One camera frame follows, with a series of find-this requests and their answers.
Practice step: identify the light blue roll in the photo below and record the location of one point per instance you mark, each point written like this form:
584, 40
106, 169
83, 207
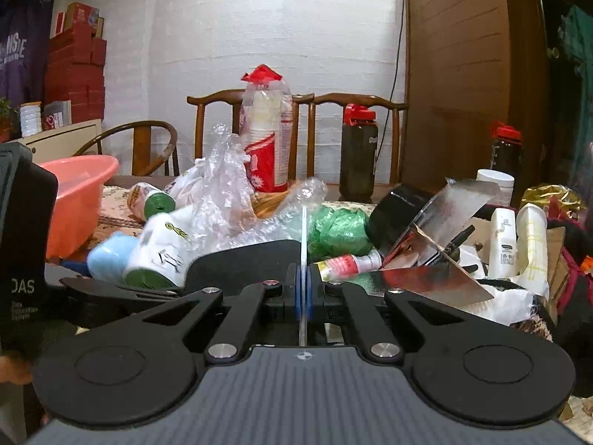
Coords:
111, 255

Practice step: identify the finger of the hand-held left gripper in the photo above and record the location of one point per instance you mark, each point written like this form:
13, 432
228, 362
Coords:
102, 310
106, 286

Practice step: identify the square-back wooden chair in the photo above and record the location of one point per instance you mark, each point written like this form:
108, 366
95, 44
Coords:
204, 125
352, 98

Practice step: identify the pack of paper cups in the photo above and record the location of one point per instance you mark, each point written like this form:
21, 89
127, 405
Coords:
266, 157

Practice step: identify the white lotion bottle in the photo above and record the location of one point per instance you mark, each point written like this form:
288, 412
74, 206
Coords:
502, 241

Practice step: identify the black round tin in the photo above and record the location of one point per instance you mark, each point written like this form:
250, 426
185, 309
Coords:
394, 218

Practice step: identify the black pen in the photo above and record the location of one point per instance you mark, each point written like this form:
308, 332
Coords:
458, 238

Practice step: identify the dark bottle red cap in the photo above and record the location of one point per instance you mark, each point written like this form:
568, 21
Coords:
359, 162
507, 157

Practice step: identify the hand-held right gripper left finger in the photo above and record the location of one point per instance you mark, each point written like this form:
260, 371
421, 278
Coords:
299, 292

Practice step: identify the person's left hand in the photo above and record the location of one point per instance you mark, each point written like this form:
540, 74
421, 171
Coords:
14, 370

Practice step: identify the round-back wooden chair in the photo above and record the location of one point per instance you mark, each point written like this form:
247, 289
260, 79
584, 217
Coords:
153, 125

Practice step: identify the green plastic bag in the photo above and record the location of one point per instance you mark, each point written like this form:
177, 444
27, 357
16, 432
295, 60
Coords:
343, 231

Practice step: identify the white plastic bag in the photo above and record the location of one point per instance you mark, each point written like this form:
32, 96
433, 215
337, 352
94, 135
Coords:
185, 190

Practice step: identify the white box red print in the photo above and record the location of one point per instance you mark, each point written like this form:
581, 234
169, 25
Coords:
58, 113

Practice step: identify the stack of red boxes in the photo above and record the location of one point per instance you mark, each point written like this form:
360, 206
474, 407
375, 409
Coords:
74, 74

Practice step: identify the floral cloth desktop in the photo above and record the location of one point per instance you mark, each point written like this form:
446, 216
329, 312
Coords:
116, 213

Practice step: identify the pink plastic basin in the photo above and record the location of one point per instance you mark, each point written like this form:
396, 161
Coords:
78, 204

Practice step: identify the clear plastic bottle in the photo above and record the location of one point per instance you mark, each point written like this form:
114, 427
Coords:
310, 192

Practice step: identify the potted plant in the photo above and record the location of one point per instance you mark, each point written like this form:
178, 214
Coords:
7, 116

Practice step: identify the gold foil bag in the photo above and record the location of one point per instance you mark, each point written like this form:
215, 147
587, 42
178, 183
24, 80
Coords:
551, 197

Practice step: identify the small red-label bottle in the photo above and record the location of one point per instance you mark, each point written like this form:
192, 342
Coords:
347, 264

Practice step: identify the cream cabinet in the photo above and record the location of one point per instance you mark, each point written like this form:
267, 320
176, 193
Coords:
60, 141

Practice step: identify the maroon cloth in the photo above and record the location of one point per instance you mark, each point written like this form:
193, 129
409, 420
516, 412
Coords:
577, 278

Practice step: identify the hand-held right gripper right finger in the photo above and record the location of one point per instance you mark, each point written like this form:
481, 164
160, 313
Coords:
312, 292

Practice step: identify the cardboard box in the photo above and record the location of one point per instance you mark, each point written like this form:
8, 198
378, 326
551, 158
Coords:
558, 250

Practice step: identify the black fuzzy cloth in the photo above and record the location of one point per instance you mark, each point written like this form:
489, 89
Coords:
572, 347

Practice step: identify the wicker basket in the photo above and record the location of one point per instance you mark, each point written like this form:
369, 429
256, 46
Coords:
273, 204

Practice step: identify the purple hanging shirt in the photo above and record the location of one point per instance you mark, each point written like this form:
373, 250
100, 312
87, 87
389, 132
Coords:
23, 55

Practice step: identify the silver mailer bag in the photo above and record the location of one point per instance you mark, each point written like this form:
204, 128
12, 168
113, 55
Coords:
463, 204

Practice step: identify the white paper-wrapped roll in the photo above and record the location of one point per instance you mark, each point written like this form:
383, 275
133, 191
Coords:
162, 245

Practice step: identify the green hanging garment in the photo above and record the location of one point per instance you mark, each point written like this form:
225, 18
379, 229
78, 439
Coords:
579, 46

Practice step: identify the wooden door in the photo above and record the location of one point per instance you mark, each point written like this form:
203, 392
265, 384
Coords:
463, 79

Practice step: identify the white tissue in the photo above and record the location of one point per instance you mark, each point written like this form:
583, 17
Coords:
505, 303

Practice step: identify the green-lid snack can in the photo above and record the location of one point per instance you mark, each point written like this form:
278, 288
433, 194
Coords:
160, 204

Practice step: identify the white jar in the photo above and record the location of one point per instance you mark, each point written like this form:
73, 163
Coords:
495, 183

